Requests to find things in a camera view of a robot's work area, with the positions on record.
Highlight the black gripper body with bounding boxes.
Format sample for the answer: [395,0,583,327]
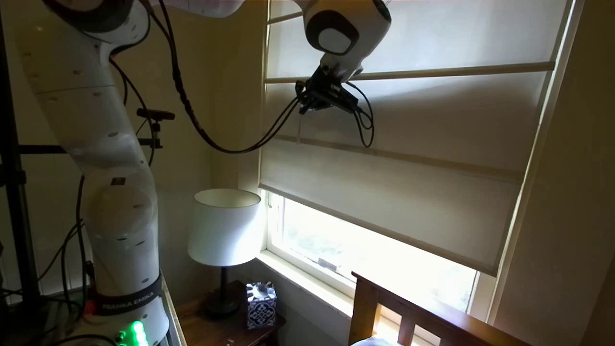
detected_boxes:
[305,63,360,111]

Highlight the beige fabric roman blinds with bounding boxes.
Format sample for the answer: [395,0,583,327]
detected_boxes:
[257,0,572,277]

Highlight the black white patterned tissue box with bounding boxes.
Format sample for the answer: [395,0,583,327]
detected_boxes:
[243,280,278,332]

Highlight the black lamp stand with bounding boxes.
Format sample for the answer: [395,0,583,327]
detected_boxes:
[201,265,245,321]

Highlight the dark wooden nightstand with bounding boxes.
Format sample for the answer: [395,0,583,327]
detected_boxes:
[176,305,280,346]

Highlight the glowing green base light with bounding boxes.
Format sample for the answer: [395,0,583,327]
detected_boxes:
[116,319,149,346]

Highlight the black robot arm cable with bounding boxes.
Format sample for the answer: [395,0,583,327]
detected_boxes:
[107,0,376,169]

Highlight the white window frame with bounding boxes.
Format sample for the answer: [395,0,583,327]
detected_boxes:
[255,0,581,323]

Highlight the wooden bunk bed frame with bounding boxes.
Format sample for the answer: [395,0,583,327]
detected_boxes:
[347,271,530,346]

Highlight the black floor cable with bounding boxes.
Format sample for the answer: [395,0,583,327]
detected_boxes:
[36,173,97,323]

